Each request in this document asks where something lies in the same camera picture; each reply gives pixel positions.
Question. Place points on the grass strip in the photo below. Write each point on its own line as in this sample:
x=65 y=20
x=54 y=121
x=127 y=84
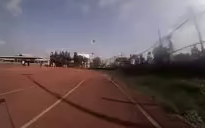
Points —
x=183 y=96

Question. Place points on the red running track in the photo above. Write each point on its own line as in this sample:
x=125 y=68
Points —
x=90 y=90

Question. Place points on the row of trees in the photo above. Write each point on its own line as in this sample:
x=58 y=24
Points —
x=61 y=58

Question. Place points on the low flat-roofed building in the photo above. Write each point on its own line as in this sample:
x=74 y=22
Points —
x=13 y=59

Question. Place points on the floodlight pole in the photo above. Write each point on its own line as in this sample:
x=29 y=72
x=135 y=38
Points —
x=93 y=41

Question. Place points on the dark building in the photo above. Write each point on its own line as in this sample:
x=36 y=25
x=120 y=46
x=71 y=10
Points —
x=121 y=60

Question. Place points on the white building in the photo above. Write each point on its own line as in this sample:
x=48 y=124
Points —
x=85 y=55

